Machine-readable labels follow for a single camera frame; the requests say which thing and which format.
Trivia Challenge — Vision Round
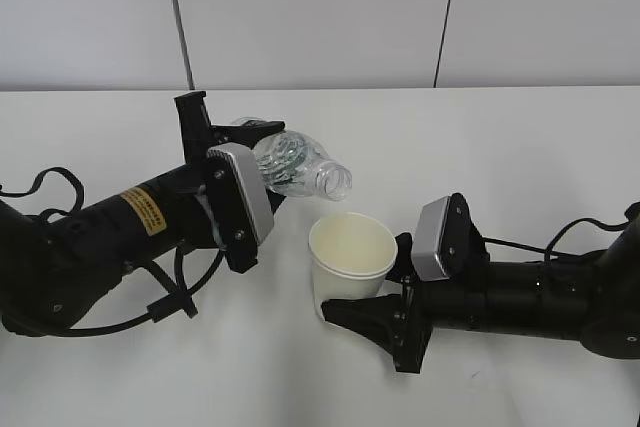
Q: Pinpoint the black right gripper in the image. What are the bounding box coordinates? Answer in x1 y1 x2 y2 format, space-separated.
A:
321 232 433 374

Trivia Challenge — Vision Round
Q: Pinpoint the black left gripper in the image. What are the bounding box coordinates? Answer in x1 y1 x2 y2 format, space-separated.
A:
174 91 286 248

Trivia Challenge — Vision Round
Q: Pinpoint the clear green-label water bottle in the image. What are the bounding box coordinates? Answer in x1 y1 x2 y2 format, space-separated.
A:
231 117 352 202

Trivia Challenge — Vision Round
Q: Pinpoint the white paper cup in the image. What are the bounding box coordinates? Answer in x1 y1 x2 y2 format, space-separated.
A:
308 212 398 318

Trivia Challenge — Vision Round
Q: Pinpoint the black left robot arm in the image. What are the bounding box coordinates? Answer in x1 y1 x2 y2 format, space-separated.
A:
1 91 285 338

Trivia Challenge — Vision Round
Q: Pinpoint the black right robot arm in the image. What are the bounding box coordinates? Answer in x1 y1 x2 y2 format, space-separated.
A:
321 215 639 373

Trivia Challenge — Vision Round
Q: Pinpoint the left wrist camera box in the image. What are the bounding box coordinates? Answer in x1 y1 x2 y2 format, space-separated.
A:
204 143 274 273

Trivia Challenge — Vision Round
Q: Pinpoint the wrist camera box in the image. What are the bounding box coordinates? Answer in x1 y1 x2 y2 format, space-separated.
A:
204 143 274 273
411 192 489 282

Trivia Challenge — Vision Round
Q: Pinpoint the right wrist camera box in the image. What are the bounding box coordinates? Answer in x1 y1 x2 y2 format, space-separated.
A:
411 192 489 282

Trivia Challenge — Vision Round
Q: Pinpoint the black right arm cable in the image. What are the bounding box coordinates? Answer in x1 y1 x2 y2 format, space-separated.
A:
479 201 640 266

